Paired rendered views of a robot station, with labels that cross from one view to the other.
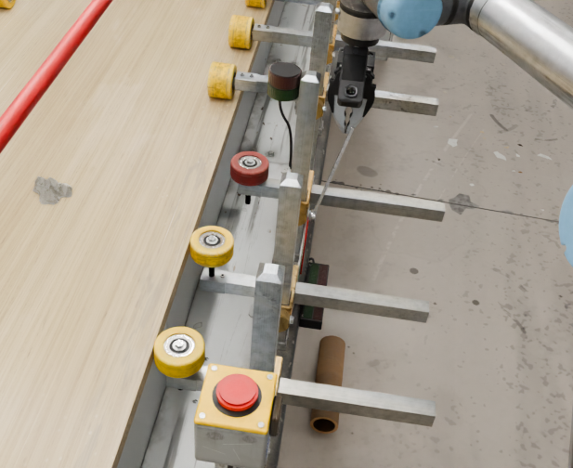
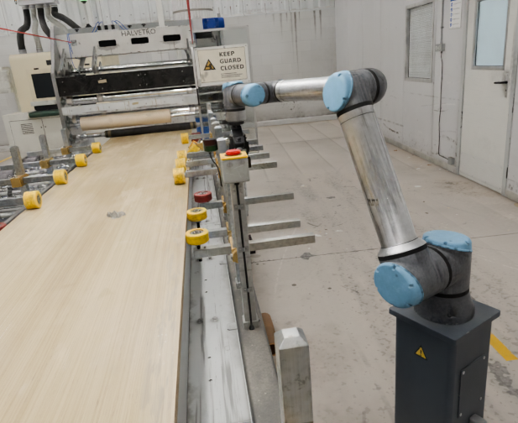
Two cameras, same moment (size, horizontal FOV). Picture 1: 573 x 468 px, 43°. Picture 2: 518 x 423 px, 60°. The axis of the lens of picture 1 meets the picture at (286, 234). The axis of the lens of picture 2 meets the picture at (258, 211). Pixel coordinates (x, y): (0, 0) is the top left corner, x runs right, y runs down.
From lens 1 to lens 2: 0.86 m
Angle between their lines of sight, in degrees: 25
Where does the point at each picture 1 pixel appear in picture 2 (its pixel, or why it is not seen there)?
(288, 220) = not seen: hidden behind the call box
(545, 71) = (307, 91)
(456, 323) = (323, 298)
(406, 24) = (253, 99)
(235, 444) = (238, 167)
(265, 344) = not seen: hidden behind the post
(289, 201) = not seen: hidden behind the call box
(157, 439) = (193, 305)
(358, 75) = (239, 134)
